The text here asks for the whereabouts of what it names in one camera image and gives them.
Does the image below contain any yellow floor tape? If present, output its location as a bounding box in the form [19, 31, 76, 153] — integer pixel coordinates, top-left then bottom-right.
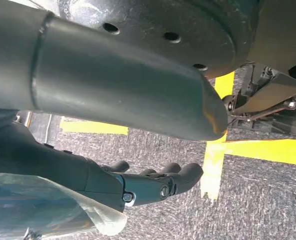
[60, 116, 129, 136]

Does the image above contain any clear plastic sheet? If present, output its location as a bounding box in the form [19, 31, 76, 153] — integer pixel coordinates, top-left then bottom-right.
[0, 172, 128, 240]

